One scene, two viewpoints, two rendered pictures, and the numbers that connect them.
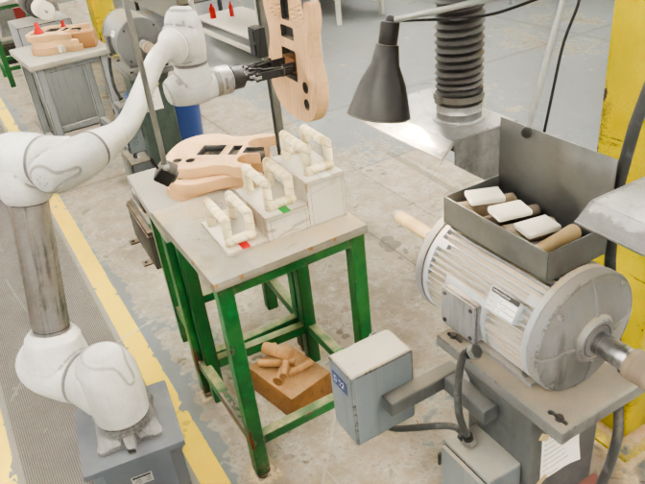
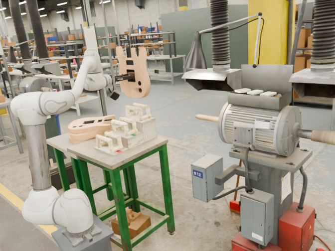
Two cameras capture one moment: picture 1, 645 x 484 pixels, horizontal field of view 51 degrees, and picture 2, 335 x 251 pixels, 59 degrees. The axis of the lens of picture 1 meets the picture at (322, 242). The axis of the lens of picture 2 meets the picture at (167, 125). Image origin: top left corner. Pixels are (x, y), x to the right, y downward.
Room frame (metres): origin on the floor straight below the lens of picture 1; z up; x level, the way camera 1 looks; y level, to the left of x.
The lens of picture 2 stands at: (-0.14, 0.55, 1.80)
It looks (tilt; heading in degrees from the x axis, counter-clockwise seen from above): 18 degrees down; 342
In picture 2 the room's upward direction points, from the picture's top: 6 degrees counter-clockwise
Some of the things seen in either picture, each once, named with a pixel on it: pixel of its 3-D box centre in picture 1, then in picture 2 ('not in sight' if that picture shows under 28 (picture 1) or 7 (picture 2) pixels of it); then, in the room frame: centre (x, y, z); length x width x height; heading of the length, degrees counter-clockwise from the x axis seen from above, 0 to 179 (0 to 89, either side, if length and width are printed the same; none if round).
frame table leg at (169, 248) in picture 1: (188, 313); (83, 197); (2.28, 0.58, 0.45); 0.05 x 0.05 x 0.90; 27
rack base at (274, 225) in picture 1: (272, 208); (125, 137); (2.12, 0.16, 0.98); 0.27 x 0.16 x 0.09; 26
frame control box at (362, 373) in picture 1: (400, 408); (221, 183); (1.08, -0.13, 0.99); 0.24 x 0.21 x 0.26; 27
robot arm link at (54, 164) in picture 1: (63, 165); (56, 103); (1.55, 0.61, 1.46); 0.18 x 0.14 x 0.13; 152
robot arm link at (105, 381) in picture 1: (108, 380); (75, 208); (1.43, 0.63, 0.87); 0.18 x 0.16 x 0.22; 62
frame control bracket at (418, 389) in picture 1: (421, 387); (227, 174); (1.11, -0.18, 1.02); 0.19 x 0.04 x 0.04; 117
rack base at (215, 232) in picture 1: (233, 231); (110, 148); (2.05, 0.30, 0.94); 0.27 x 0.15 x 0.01; 26
